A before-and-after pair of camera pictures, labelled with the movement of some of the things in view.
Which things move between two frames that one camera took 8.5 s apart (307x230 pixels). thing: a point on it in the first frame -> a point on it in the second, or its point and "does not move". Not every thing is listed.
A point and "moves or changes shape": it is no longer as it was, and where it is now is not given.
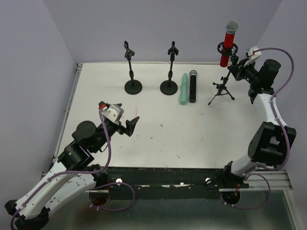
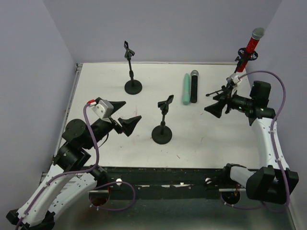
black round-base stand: x=132 y=87 does not move
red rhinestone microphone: x=231 y=28 -> x=257 y=34
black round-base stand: x=170 y=87 -> x=162 y=134
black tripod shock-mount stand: x=222 y=87 moves or changes shape
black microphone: x=193 y=86 does not move
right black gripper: x=239 y=72 -> x=227 y=103
